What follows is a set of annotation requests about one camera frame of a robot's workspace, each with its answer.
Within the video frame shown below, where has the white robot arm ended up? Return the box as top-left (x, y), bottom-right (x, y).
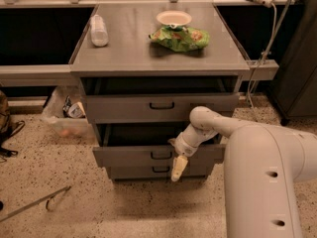
top-left (169, 106), bottom-right (317, 238)

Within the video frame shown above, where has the dark backpack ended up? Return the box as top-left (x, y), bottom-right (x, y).
top-left (0, 90), bottom-right (25, 163)

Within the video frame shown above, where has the grey metal rail frame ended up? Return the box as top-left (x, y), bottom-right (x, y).
top-left (0, 0), bottom-right (301, 88)

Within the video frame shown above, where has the white paper bowl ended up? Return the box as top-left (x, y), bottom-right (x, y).
top-left (157, 10), bottom-right (192, 28)

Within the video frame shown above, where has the white hanging cable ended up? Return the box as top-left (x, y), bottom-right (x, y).
top-left (246, 2), bottom-right (277, 117)

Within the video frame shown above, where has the grey bottom drawer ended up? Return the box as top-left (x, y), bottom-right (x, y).
top-left (106, 166), bottom-right (213, 180)

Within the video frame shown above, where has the grey drawer cabinet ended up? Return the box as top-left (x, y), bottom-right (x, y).
top-left (71, 1), bottom-right (249, 180)

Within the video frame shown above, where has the dark rolling cabinet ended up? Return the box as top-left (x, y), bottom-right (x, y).
top-left (268, 0), bottom-right (317, 126)

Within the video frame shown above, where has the metal reacher stick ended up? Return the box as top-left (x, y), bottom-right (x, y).
top-left (0, 185), bottom-right (71, 223)

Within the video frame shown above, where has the green chip bag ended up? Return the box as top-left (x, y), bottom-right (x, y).
top-left (149, 26), bottom-right (210, 53)

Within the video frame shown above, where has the clear plastic storage bin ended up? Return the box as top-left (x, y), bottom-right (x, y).
top-left (41, 85), bottom-right (94, 139)

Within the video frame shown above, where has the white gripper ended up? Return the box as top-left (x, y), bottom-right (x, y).
top-left (167, 133), bottom-right (198, 181)

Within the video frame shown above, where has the grey top drawer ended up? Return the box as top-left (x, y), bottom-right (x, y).
top-left (81, 93), bottom-right (239, 124)

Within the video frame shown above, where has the grey drawer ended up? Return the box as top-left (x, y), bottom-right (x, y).
top-left (106, 166), bottom-right (213, 180)
top-left (92, 122), bottom-right (227, 169)
top-left (81, 93), bottom-right (239, 124)

